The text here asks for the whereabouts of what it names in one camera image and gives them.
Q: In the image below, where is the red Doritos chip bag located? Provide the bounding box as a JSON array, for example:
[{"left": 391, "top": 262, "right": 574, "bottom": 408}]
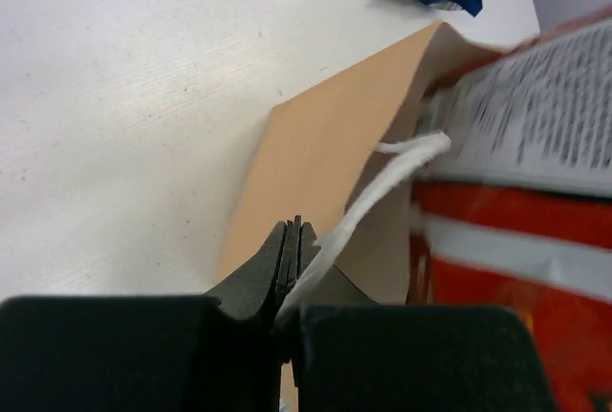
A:
[{"left": 405, "top": 8, "right": 611, "bottom": 411}]

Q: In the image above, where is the brown paper bag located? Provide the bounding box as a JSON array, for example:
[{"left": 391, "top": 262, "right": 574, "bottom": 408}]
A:
[{"left": 219, "top": 21, "right": 500, "bottom": 276}]

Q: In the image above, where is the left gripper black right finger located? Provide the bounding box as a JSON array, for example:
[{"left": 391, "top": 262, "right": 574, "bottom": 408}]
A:
[{"left": 279, "top": 214, "right": 557, "bottom": 411}]

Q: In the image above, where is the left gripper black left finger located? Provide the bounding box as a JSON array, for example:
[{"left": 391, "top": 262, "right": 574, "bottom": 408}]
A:
[{"left": 1, "top": 223, "right": 287, "bottom": 411}]

